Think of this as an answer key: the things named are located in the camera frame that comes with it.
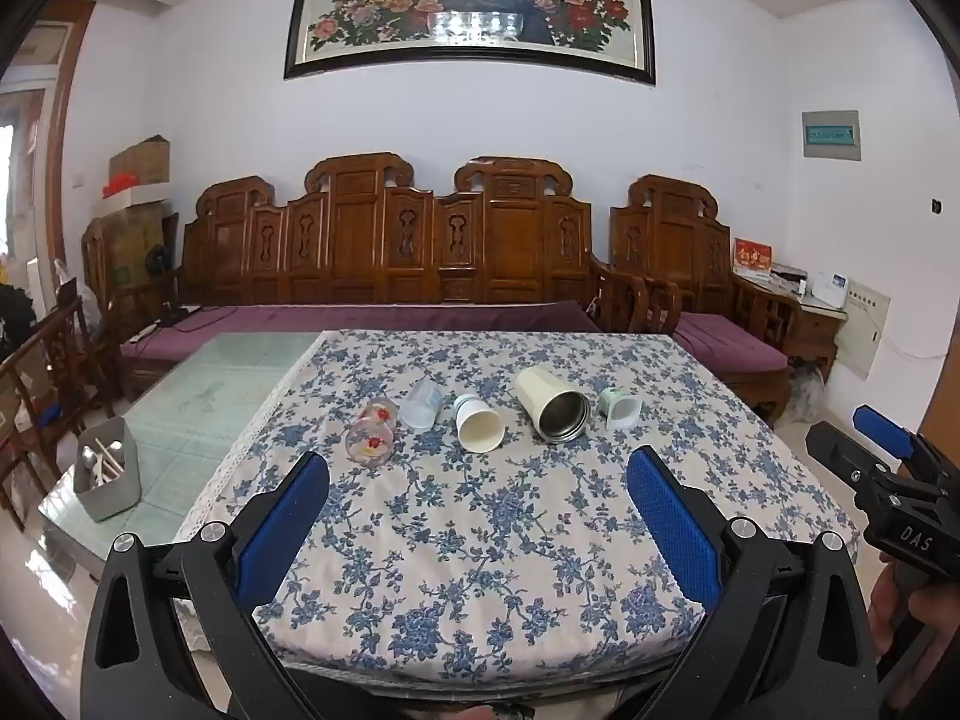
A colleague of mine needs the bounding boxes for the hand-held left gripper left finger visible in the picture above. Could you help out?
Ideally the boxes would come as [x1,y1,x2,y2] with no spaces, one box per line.
[79,450,331,720]

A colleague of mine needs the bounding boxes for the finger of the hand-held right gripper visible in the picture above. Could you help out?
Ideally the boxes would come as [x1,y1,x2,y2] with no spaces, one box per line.
[806,420,901,496]
[853,404,927,466]

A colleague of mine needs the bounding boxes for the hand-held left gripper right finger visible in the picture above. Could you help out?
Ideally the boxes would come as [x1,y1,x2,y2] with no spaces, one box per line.
[627,446,880,720]

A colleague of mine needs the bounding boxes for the floral glass cup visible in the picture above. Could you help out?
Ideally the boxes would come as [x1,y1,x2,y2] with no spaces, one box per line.
[344,397,399,466]

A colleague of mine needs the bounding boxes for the small green cup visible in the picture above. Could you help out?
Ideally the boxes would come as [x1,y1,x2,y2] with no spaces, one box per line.
[598,387,643,432]

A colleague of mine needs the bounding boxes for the cream steel tumbler cup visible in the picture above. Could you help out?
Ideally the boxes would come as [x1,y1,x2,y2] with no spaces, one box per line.
[514,365,592,445]

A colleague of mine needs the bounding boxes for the clear plastic cup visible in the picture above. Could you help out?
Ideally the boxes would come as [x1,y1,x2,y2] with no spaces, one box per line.
[397,379,442,434]

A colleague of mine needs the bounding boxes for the white paper cup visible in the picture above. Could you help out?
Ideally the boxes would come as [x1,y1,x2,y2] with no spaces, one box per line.
[454,394,505,455]

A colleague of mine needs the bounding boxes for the person's right hand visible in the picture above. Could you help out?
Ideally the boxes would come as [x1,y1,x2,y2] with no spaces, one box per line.
[868,561,960,665]

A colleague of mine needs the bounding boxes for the clear plastic bag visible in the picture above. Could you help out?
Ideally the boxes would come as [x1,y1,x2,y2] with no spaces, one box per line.
[790,366,827,422]

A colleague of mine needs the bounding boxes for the wooden side table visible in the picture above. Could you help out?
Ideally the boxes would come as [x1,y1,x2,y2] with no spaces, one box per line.
[731,270,848,385]

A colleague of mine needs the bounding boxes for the green glass coffee table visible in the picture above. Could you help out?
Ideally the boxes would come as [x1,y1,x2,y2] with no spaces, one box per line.
[37,331,325,565]

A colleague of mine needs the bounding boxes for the white tabletop device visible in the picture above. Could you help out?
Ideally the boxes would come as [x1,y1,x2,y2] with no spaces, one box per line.
[808,270,853,308]

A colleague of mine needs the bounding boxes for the short purple seat cushion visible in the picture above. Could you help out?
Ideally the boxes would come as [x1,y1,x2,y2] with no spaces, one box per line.
[671,312,791,373]

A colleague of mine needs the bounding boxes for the grey plastic basket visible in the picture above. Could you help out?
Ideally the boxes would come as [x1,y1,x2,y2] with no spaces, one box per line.
[73,416,143,523]

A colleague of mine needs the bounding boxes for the blue floral tablecloth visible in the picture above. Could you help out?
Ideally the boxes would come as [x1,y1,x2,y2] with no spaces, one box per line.
[172,328,860,685]

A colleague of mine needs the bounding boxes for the white plastic utensils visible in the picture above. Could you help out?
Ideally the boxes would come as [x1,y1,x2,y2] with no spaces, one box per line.
[81,439,128,488]

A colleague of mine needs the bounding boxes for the red greeting card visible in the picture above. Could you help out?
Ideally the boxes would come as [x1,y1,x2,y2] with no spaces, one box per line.
[733,238,773,275]

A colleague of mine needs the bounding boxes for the long purple seat cushion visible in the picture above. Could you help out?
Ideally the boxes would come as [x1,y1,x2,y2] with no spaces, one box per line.
[120,300,601,362]

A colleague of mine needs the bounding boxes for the carved wooden armchair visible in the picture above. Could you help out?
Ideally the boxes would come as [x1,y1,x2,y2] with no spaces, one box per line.
[600,175,797,428]

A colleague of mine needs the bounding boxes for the wooden side chair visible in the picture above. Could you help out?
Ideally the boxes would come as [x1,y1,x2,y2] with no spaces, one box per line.
[0,295,115,533]

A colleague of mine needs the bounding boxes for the long carved wooden sofa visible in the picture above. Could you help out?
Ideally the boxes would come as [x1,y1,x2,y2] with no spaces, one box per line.
[81,152,683,398]

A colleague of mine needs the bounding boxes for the large brown cardboard box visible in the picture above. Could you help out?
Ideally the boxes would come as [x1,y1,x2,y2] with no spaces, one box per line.
[88,199,179,292]

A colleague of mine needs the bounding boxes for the flat white box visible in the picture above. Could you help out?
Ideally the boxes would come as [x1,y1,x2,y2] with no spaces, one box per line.
[92,184,170,217]

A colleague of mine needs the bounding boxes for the small brown cardboard box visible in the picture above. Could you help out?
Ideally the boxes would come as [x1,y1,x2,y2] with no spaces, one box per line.
[109,136,172,185]

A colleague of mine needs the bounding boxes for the framed peacock flower painting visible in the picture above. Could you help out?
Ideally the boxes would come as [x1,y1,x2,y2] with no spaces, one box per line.
[283,0,657,86]

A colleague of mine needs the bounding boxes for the beige wall panel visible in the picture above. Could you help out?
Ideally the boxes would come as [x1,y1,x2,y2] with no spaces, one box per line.
[835,277,892,380]

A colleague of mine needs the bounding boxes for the grey wall electrical box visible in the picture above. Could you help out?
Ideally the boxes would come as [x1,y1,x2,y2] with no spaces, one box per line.
[801,109,861,160]

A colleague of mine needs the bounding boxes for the wooden door frame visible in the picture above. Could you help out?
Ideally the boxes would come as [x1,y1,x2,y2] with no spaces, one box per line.
[43,0,97,297]

